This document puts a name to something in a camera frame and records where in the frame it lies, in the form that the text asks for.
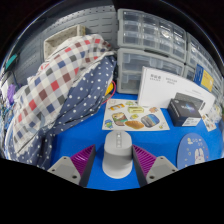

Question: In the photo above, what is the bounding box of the small purple object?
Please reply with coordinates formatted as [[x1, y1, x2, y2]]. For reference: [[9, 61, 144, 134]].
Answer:
[[6, 83, 18, 104]]

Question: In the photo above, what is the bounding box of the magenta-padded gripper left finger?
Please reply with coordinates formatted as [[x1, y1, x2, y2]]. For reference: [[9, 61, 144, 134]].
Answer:
[[47, 144, 97, 188]]

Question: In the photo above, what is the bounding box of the food sticker sheet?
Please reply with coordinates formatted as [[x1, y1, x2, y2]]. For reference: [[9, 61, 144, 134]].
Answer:
[[101, 99, 170, 132]]

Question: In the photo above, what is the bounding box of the white computer mouse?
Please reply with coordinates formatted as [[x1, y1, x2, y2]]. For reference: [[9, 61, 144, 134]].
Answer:
[[101, 130, 134, 180]]

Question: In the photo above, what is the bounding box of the red blue checkered cloth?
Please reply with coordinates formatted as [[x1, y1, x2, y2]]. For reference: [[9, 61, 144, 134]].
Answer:
[[11, 33, 113, 154]]

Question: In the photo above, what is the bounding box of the small yellow object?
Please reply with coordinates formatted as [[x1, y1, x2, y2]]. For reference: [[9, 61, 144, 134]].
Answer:
[[104, 81, 116, 98]]

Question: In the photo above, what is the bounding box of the navy polka dot cloth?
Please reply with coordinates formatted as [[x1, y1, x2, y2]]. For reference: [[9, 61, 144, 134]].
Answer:
[[6, 55, 118, 171]]

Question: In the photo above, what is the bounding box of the grey pegboard panel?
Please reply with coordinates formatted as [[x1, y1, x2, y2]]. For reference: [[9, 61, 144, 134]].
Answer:
[[14, 6, 119, 84]]

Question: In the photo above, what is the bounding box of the white woven basket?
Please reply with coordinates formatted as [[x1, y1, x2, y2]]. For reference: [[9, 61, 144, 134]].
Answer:
[[43, 24, 87, 58]]

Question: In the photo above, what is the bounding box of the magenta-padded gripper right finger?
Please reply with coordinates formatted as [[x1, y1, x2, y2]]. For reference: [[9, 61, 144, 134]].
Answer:
[[132, 144, 179, 188]]

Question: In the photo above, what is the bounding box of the teal tool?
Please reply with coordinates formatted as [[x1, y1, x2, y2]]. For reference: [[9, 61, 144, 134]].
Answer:
[[4, 54, 18, 69]]

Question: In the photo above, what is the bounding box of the white keyboard box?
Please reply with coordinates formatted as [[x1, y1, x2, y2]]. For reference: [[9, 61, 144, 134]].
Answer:
[[137, 65, 217, 118]]

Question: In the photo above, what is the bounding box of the small black box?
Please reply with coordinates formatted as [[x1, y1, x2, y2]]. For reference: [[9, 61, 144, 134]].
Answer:
[[167, 92, 206, 128]]

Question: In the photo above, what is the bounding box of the grey small-drawer cabinet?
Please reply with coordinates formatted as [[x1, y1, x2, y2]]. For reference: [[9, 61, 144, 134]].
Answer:
[[184, 32, 224, 98], [116, 8, 188, 63]]

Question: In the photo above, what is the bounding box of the grey wide-drawer cabinet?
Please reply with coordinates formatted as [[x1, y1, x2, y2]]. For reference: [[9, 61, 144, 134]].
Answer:
[[116, 48, 185, 95]]

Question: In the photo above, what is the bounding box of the round blue cartoon mouse pad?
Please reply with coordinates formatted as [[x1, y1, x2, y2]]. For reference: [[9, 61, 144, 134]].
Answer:
[[176, 132, 210, 171]]

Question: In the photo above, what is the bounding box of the yellow and blue box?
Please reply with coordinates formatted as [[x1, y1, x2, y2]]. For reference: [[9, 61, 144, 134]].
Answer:
[[193, 64, 214, 93]]

